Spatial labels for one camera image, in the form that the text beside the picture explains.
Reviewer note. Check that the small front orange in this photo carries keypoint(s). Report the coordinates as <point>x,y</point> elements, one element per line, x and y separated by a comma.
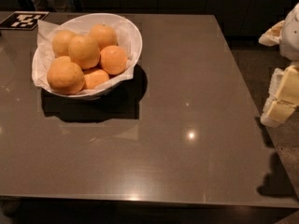
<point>95,77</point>

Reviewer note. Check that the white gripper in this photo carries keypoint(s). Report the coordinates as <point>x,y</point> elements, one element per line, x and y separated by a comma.
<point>290,34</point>

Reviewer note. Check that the black white marker tag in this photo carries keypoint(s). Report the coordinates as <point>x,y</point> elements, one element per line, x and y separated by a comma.
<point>22,20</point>

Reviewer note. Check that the white bowl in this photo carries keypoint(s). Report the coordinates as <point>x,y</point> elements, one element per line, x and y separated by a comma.
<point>130,31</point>

